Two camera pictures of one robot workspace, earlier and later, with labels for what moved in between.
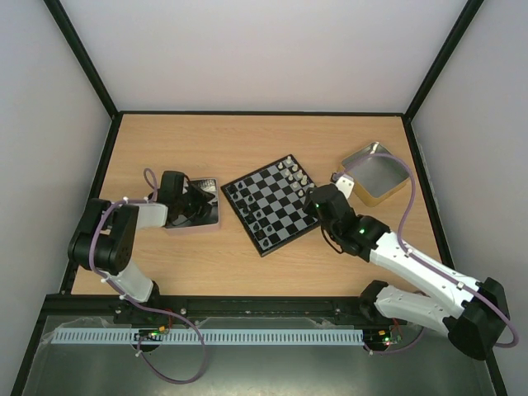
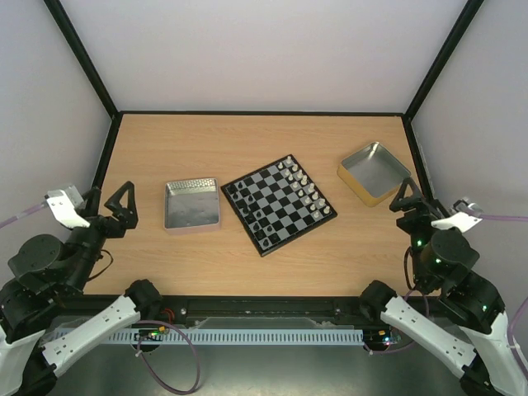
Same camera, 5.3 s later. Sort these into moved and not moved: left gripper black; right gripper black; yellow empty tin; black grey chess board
Moved: left gripper black; right gripper black
Not moved: black grey chess board; yellow empty tin
